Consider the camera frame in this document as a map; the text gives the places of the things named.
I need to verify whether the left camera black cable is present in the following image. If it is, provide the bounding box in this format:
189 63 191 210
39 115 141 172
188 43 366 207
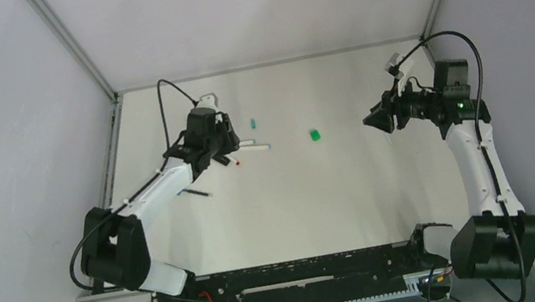
40 74 228 295

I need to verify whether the black marker red cap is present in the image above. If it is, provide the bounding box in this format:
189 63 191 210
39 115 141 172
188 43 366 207
214 155 231 167

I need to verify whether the green square cap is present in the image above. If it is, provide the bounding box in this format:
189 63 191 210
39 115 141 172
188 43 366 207
309 129 321 142

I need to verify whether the white pen blue end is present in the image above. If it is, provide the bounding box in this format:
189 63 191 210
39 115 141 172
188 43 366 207
239 144 271 151

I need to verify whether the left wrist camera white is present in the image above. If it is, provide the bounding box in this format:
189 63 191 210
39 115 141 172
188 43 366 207
196 93 219 112

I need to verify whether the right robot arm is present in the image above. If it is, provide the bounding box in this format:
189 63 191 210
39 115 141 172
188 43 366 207
363 59 535 280

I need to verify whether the blue black pen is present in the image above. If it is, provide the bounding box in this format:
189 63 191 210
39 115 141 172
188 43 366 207
178 189 213 198

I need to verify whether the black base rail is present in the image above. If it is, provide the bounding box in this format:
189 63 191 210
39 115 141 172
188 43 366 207
151 240 448 302

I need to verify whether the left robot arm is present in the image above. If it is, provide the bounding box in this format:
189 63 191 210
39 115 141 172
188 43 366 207
79 102 240 296

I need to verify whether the white pen teal end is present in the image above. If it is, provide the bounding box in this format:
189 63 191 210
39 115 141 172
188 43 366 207
239 139 256 147

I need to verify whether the white pen red end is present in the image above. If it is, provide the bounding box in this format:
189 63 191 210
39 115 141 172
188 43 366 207
227 155 241 166

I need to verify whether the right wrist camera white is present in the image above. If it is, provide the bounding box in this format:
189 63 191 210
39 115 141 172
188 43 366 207
384 53 415 96

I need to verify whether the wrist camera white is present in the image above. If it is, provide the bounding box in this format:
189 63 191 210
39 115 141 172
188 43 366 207
196 93 219 112
384 53 415 96

